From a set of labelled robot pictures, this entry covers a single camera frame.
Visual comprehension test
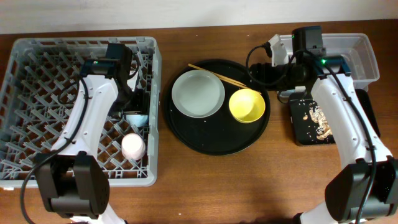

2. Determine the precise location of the pink cup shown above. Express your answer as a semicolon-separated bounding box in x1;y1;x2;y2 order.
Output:
121;133;146;161

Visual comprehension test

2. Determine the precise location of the grey round plate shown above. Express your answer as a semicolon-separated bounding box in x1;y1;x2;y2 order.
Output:
172;70;225;118

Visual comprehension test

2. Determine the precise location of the black rectangular tray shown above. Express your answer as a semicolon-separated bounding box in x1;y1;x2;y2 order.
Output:
287;88;381;146

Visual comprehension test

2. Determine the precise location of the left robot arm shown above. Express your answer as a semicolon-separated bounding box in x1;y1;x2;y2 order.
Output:
20;44;150;223

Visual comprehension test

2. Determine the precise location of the wooden chopstick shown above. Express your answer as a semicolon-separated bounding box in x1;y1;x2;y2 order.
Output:
188;63;249;89
216;74;249;89

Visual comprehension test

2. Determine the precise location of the round black tray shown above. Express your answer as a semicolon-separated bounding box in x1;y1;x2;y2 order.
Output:
163;59;271;156

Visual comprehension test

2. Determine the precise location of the grey plastic dishwasher rack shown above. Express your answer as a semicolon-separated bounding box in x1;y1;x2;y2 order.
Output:
1;37;162;190

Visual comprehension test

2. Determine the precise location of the food scraps pile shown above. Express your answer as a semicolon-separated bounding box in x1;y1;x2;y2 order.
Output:
302;106;332;141

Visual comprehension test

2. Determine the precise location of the yellow bowl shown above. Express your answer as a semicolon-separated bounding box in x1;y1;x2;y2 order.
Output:
228;89;266;123

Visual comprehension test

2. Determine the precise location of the blue cup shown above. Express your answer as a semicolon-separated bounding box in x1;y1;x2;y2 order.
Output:
125;114;149;128

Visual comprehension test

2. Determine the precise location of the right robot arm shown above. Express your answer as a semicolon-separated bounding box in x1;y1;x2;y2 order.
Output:
246;26;397;223

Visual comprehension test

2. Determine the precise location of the clear plastic bin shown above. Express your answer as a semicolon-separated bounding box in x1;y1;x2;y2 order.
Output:
286;33;380;91

